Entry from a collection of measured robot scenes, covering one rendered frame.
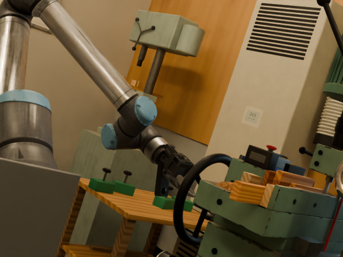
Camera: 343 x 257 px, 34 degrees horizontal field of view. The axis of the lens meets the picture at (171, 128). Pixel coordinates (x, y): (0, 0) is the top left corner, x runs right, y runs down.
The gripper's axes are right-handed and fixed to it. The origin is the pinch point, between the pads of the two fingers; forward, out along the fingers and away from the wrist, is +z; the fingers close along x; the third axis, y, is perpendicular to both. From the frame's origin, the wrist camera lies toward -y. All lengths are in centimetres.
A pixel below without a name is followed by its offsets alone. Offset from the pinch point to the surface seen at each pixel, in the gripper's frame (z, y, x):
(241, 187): 42, 32, -51
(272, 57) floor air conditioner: -79, 43, 108
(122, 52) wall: -229, -28, 150
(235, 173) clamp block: 19.9, 22.8, -18.8
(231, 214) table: 39, 23, -42
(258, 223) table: 46, 26, -42
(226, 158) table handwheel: 10.2, 21.6, -11.6
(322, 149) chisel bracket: 34, 43, -15
